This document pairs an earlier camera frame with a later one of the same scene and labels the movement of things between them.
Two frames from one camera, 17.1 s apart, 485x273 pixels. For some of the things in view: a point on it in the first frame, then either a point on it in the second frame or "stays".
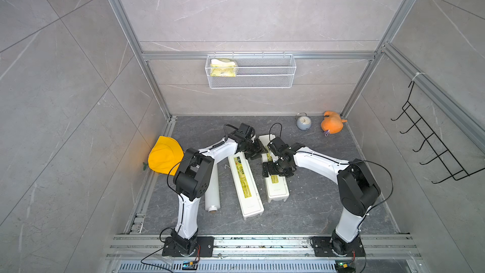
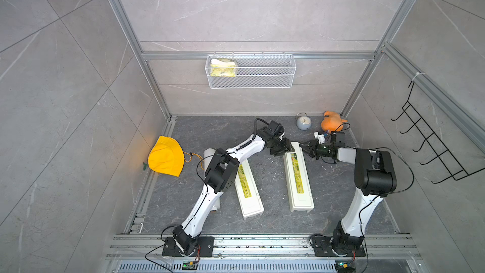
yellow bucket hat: x=166 y=155 stays
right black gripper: x=269 y=165 → x=312 y=143
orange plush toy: x=332 y=122 stays
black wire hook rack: x=443 y=154 stays
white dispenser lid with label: x=277 y=187 → x=300 y=189
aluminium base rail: x=259 y=253 stays
